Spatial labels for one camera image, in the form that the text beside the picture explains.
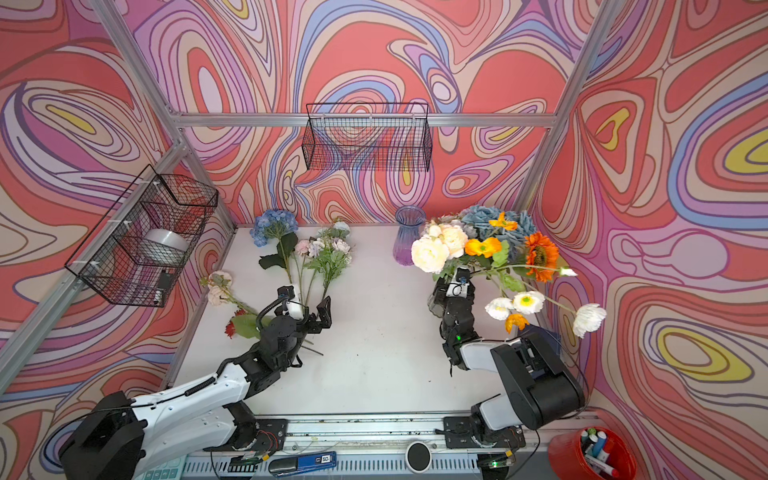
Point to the light blue calculator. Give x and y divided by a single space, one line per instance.
170 470

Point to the pale pink rose stem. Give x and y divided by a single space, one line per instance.
219 285

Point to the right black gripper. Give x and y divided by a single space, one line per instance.
441 288

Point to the white flower spray stem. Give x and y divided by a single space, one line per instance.
516 303

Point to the red flower stem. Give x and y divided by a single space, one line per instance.
243 324

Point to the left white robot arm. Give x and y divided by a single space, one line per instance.
122 437

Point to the dusty blue rose bunch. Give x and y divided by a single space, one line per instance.
484 222

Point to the black wire basket left wall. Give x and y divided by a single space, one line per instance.
114 268

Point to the silver tape roll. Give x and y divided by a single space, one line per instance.
163 247

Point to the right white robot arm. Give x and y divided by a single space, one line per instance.
537 386

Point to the purple glass vase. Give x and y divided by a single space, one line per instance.
410 220

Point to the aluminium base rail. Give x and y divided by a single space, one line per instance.
368 433

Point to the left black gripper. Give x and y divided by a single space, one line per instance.
323 323

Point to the blue black handheld device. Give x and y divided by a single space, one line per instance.
302 464

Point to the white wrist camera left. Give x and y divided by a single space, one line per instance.
290 304

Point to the black wire basket back wall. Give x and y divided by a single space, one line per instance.
368 136

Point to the orange gerbera flower stem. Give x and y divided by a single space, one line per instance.
542 258

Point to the small pink flower sprigs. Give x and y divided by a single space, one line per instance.
322 258

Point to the blue hydrangea flower stem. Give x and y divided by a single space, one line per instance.
281 226

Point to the clear ribbed glass vase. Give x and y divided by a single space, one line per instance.
436 302

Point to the red cup with markers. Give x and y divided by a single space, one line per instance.
593 453

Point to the round pink black speaker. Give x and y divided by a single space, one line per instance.
418 457

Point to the black wire basket wall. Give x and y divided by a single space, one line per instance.
368 136
114 268

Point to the dark blue book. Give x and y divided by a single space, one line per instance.
553 339

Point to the yellow orange poppy stem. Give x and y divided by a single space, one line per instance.
491 254

